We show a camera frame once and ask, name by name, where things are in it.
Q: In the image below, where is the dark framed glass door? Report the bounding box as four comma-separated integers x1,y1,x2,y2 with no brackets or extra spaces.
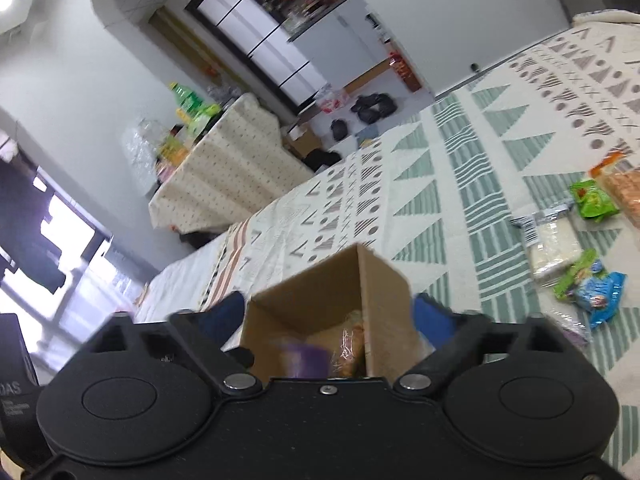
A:
185,0,328,106

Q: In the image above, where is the green soda bottle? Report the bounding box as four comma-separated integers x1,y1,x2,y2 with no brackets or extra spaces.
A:
169,82,208,113

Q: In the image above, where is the clear bottle of yellow oil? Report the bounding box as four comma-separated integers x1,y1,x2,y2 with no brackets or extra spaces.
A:
157,125,193,166

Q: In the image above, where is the green tissue pack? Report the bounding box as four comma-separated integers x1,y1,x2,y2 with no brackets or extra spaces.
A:
187,102,222,138

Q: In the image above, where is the red labelled floor bottle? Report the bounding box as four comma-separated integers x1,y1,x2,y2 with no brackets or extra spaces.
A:
389,50,423,92

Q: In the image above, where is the round table with dotted tablecloth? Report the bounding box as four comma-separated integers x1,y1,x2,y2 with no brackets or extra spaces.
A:
148,92,316,235

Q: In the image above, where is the lilac round snack packet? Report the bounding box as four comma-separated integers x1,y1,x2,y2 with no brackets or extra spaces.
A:
550,310,593,353

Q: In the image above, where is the light blue snack packet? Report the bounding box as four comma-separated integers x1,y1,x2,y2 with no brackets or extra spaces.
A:
575,270,628,328

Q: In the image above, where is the white rice cake packet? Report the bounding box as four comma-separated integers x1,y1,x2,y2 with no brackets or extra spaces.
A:
510,205,583,281

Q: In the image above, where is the pink pack of water bottles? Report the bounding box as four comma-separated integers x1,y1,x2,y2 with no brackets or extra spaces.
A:
317,87,351,113

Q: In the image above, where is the small green snack packet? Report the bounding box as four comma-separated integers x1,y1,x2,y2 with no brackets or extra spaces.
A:
552,250,608,302

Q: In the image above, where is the bubble wrap sheet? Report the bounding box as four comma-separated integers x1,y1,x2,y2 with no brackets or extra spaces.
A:
121,117,168,196

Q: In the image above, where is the white bed sheet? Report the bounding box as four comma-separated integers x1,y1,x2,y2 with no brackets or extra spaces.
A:
132,232,236,323

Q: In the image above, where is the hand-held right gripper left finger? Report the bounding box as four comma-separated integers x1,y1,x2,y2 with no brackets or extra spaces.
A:
86,290,263,396

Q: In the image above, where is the bright window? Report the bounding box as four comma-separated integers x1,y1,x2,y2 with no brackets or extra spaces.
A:
0,160,113,361

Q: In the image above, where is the long purple snack packet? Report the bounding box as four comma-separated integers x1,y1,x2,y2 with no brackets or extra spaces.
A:
280,342,331,381

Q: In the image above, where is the cardboard box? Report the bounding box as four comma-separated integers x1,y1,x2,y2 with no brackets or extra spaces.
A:
239,242,436,381

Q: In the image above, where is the bright green snack packet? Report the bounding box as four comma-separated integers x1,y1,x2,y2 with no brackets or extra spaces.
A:
570,180,621,222

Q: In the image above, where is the orange cracker packet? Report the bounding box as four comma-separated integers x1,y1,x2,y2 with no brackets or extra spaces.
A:
590,152,640,226

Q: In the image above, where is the patterned woven blanket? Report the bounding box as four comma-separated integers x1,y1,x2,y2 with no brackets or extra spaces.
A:
200,12,640,476

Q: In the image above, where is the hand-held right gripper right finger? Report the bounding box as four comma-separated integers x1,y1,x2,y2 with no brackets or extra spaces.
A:
392,293,568,398

